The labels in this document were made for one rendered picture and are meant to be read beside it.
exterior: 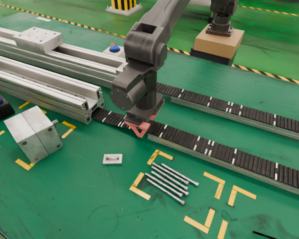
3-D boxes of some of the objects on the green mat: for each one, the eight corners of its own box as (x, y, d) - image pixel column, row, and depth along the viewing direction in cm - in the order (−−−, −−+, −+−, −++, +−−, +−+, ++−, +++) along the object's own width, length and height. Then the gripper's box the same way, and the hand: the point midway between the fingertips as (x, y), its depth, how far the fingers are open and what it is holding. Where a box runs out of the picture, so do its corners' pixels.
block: (71, 141, 61) (61, 119, 54) (32, 164, 55) (16, 142, 48) (56, 124, 66) (45, 101, 59) (19, 143, 60) (3, 121, 53)
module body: (131, 78, 84) (129, 59, 78) (118, 91, 77) (115, 72, 71) (-3, 41, 108) (-12, 24, 102) (-21, 49, 101) (-32, 32, 95)
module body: (104, 105, 72) (100, 86, 66) (87, 124, 65) (80, 105, 59) (-39, 57, 96) (-52, 39, 90) (-62, 67, 89) (-78, 49, 83)
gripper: (146, 104, 45) (147, 146, 56) (167, 76, 53) (163, 118, 64) (120, 96, 47) (125, 138, 58) (143, 69, 55) (144, 111, 66)
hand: (145, 125), depth 61 cm, fingers open, 8 cm apart
